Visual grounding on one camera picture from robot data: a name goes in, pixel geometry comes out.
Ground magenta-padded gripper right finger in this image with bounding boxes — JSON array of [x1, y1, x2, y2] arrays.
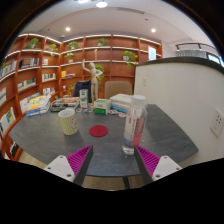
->
[[134, 145, 183, 186]]

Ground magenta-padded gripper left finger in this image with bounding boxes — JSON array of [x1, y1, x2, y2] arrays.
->
[[43, 144, 95, 187]]

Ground clear plastic water bottle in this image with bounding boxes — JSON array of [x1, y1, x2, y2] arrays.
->
[[122, 94, 149, 156]]

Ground yellow striped white mug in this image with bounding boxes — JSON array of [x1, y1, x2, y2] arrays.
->
[[57, 108, 80, 136]]

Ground flat round red coaster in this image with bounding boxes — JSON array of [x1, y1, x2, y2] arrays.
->
[[88, 124, 109, 138]]

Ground stack of dark books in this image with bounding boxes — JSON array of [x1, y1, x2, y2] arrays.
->
[[49, 96, 81, 113]]

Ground stack of colourful books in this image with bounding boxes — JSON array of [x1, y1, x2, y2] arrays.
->
[[25, 94, 52, 118]]

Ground flat green white box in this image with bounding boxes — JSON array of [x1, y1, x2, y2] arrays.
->
[[93, 98, 112, 116]]

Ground stack of white books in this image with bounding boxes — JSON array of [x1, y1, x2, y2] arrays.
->
[[109, 93, 134, 114]]

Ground dark blue chair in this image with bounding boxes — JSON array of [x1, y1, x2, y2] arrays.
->
[[73, 80, 93, 99]]

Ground tan upholstered chair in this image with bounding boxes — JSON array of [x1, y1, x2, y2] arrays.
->
[[104, 80, 134, 100]]

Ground wooden artist mannequin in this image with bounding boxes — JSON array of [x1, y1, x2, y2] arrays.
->
[[82, 59, 101, 103]]

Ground wooden shelf unit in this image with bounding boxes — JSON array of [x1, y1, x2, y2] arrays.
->
[[0, 32, 163, 161]]

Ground grey window curtain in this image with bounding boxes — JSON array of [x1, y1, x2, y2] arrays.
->
[[176, 49, 221, 64]]

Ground round ceiling lights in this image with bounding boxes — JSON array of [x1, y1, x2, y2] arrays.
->
[[64, 0, 158, 34]]

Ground white wall socket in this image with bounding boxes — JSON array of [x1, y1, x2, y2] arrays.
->
[[210, 109, 224, 138]]

